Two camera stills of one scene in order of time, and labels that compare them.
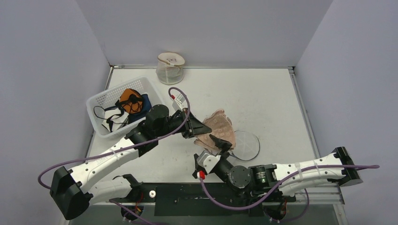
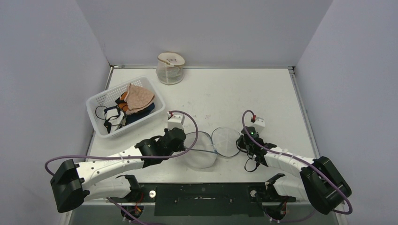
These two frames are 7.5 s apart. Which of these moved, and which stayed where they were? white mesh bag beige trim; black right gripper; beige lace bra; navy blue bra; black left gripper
Moved: beige lace bra; black left gripper; black right gripper
Stayed: white mesh bag beige trim; navy blue bra
